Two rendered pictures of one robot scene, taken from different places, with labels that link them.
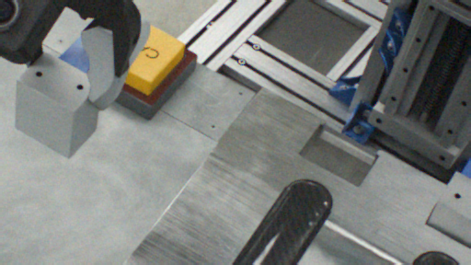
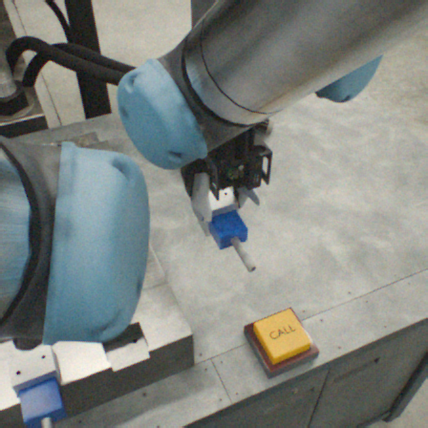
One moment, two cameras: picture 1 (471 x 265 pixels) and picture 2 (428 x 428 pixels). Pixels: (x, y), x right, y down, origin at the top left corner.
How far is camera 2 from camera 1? 0.92 m
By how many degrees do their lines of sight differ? 76
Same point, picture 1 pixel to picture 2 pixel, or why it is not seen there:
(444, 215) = (44, 351)
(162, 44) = (278, 344)
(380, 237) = not seen: hidden behind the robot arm
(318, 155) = (142, 353)
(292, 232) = not seen: hidden behind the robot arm
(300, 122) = (157, 335)
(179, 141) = (222, 339)
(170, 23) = not seen: outside the picture
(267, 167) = (142, 302)
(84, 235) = (194, 270)
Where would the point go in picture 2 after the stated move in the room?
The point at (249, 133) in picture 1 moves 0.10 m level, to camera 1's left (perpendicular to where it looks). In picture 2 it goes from (166, 307) to (217, 263)
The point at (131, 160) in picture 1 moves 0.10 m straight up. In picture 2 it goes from (223, 310) to (224, 271)
